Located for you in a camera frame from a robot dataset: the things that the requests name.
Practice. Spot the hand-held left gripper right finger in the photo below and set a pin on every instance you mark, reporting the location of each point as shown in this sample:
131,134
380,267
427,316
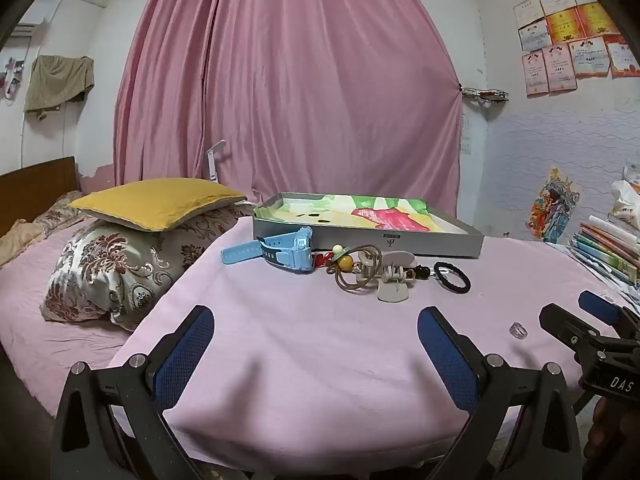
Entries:
450,360

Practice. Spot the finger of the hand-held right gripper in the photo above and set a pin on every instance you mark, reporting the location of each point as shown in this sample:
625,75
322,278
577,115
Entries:
597,306
565,325

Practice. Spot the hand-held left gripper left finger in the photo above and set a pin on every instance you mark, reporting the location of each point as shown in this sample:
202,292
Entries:
185,355

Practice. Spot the grey hair claw clip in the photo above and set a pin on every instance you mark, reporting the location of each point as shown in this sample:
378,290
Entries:
395,287

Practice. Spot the blue smartwatch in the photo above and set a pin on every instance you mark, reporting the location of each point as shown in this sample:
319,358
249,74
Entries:
290,250

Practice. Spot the grey tray with painted lining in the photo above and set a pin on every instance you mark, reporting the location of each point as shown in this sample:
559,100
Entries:
350,242

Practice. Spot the stack of books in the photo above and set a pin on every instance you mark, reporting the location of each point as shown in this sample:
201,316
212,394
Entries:
607,252

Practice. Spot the floral satin pillow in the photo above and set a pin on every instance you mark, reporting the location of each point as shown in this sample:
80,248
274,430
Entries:
120,270

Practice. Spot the white plastic bag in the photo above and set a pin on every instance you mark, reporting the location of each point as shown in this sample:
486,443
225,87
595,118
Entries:
625,200

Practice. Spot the pink table cloth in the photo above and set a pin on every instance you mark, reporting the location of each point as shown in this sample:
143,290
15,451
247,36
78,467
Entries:
310,350

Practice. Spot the yellow pillow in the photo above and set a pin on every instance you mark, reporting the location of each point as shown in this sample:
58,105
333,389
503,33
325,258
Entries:
155,202

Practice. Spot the pink bed sheet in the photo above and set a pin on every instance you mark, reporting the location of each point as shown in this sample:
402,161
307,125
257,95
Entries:
30,320

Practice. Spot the white folding lamp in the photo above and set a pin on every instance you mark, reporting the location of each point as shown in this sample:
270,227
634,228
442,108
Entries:
214,162

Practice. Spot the beige blanket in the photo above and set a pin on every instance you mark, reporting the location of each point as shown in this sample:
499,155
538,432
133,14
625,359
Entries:
17,242

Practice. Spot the wooden headboard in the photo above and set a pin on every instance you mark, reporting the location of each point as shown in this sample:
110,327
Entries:
40,180

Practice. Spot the pink curtain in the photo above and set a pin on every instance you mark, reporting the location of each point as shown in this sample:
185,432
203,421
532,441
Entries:
285,75

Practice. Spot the olive green towel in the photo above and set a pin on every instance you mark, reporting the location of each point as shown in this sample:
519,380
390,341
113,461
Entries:
60,82

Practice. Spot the white air conditioner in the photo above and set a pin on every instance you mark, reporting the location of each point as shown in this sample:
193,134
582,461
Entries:
27,30

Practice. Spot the small wall paper sheet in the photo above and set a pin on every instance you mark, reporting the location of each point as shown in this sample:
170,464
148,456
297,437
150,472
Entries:
467,135

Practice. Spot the group of wall certificates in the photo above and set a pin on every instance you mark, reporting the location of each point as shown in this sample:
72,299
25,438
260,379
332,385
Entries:
565,50

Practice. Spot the wall hook rack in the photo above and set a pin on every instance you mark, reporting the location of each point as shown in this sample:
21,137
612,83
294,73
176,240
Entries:
11,77

